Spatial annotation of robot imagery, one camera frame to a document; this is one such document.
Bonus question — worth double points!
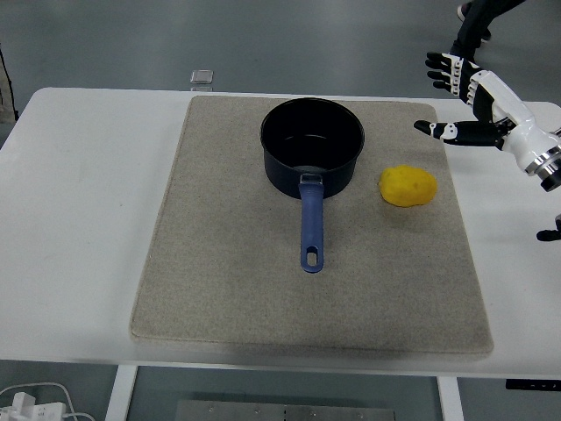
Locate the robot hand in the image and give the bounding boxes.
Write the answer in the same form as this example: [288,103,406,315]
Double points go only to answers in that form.
[414,51,561,174]

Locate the person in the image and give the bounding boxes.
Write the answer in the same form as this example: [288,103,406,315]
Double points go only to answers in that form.
[450,0,527,63]

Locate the black table control panel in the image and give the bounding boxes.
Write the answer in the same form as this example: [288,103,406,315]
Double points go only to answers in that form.
[505,378,561,390]

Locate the white table leg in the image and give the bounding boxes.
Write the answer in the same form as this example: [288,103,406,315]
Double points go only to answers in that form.
[435,375,465,421]
[104,364,139,421]

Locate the beige rectangular mat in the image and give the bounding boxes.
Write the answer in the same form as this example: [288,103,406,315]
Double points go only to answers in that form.
[129,95,495,363]

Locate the grey metal plate with screws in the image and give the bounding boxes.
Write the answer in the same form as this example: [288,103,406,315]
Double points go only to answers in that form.
[175,399,398,421]

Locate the white power strip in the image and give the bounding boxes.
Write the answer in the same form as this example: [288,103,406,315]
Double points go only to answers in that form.
[0,391,67,421]

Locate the blue pot with handle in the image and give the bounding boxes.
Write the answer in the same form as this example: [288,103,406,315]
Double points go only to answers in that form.
[259,96,366,275]

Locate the beige stand with black cable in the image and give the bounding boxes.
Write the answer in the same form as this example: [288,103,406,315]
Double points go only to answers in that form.
[0,43,21,125]

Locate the white cable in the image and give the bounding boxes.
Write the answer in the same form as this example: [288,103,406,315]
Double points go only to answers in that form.
[0,382,96,421]

